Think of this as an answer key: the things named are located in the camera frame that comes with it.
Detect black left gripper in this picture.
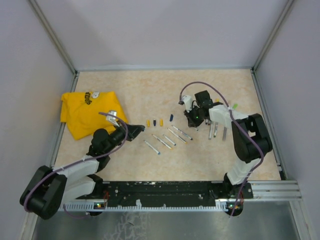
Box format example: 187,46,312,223
104,119,145,154

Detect dark blue capped marker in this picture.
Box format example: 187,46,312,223
171,125,193,141

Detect yellow capped clear pen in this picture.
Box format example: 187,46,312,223
167,128,187,144

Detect blue eraser-cap white marker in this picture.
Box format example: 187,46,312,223
162,134,176,146

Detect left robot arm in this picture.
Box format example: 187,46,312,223
19,124,145,220

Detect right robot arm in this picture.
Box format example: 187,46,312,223
179,90,273,198

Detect orange capped white marker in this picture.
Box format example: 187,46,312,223
208,121,214,140

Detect dark green capped marker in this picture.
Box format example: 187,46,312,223
213,122,219,138

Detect purple grey marker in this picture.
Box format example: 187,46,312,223
222,127,228,141

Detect yellow t-shirt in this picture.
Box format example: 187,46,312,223
60,91,128,141

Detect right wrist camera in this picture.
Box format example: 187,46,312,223
178,95,193,113

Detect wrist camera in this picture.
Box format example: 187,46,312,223
178,95,193,113
106,110,119,127

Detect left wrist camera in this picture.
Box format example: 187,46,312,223
106,110,119,127

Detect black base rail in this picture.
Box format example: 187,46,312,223
78,181,253,208

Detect white cable duct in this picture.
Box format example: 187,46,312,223
59,201,236,212

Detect right corner aluminium post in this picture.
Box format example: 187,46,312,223
251,0,296,74

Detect corner aluminium post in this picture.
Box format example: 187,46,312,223
27,0,78,76
251,0,296,74

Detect left corner aluminium post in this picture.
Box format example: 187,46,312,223
27,0,78,76

